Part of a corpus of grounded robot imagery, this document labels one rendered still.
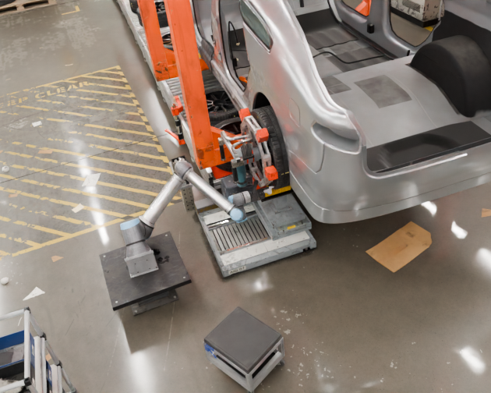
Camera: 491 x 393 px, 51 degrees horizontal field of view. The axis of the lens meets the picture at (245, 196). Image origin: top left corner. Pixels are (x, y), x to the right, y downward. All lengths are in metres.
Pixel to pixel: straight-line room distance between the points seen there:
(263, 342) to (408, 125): 2.02
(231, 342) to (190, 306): 0.79
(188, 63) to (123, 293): 1.80
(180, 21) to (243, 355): 2.37
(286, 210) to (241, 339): 1.43
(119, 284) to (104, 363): 0.57
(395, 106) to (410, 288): 1.43
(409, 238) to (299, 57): 1.94
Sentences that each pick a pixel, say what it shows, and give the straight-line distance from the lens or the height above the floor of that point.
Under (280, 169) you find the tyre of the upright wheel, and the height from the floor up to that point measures 0.87.
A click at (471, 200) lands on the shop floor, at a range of 5.11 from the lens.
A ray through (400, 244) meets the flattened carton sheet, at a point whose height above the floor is 0.01.
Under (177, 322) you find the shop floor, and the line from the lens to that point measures 4.09.
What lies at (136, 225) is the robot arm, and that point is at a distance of 4.00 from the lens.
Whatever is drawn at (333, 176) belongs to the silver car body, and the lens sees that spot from 3.22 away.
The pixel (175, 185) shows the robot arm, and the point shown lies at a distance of 4.09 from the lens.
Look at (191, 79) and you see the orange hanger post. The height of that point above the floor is 1.38.
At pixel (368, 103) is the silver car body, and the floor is 1.04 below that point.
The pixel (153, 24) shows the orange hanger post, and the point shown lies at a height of 1.18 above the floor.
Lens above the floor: 3.16
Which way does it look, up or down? 39 degrees down
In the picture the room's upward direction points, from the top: 7 degrees counter-clockwise
